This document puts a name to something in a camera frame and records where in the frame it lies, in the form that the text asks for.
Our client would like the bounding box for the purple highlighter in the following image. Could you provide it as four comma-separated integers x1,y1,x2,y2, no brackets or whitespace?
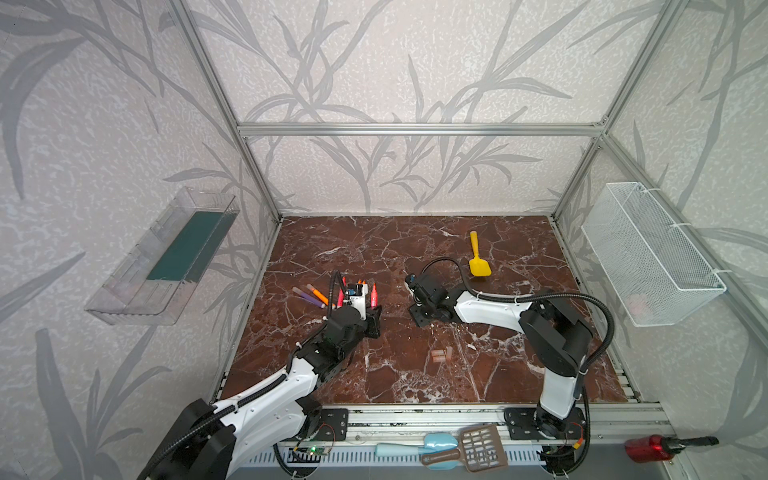
292,287,325,308

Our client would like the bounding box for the orange highlighter lone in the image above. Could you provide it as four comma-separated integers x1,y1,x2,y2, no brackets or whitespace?
306,284,329,305

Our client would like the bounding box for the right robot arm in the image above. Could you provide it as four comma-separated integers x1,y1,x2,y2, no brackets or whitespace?
405,257,616,437

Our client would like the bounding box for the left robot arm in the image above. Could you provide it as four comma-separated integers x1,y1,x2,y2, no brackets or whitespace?
139,305,382,479

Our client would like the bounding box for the yellow plastic scoop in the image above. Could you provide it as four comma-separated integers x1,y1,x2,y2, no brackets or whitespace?
469,231,492,278

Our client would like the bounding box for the light blue brush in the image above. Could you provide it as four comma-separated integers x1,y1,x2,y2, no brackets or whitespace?
374,433,458,458

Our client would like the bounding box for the brown slotted litter scoop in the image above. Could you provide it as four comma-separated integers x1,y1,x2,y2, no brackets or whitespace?
420,424,509,474

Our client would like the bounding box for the red bottle black nozzle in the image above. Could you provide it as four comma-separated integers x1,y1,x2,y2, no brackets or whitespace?
624,435,720,464

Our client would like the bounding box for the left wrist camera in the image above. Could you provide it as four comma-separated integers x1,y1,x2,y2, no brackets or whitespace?
346,283,369,320

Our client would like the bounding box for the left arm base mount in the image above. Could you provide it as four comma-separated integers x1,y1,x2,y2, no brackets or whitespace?
293,408,350,442

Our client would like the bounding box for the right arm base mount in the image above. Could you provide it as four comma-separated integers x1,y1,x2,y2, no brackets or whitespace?
503,407,586,442

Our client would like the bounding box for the clear plastic wall tray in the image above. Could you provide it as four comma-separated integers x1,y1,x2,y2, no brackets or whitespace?
85,187,240,326

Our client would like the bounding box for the aluminium front rail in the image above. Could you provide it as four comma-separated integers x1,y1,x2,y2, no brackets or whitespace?
315,403,674,447

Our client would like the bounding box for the white wire basket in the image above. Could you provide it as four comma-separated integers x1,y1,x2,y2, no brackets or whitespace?
582,182,727,327

